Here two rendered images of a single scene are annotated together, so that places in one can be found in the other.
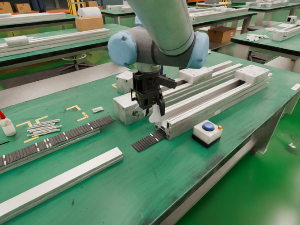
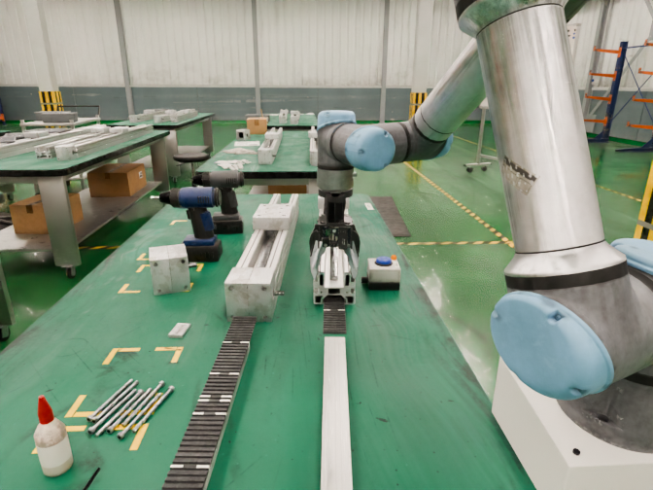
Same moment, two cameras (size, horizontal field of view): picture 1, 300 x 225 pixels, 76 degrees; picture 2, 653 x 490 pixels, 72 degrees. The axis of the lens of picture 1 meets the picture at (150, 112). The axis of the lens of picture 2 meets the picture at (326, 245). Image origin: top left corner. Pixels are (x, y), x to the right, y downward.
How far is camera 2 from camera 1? 0.74 m
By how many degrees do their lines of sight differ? 48
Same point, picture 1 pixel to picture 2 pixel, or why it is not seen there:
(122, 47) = (384, 143)
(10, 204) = (336, 473)
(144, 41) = (396, 134)
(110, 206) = (421, 388)
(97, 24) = not seen: outside the picture
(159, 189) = (427, 343)
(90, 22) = not seen: outside the picture
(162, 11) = not seen: hidden behind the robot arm
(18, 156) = (206, 442)
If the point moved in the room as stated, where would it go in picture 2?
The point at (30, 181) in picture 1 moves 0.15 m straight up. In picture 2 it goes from (281, 459) to (278, 369)
